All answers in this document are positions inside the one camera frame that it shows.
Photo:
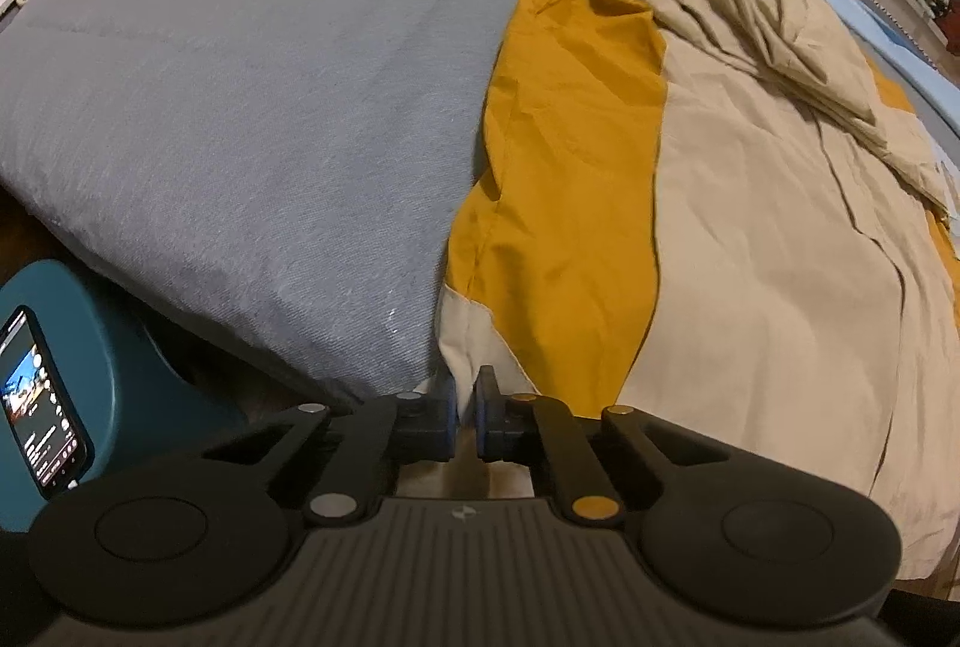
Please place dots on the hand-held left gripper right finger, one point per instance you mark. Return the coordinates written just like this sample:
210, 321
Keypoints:
499, 437

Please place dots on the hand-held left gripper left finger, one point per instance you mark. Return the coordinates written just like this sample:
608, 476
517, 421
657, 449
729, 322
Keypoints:
435, 437

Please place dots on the beige and mustard hooded jacket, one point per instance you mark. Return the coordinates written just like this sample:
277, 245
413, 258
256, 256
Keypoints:
750, 279

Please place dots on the teal stool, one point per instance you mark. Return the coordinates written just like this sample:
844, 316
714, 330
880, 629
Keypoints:
142, 362

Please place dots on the grey printed duvet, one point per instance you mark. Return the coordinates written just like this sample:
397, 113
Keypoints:
225, 129

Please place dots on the black smartphone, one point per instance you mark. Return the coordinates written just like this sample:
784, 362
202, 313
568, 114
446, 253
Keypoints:
37, 399

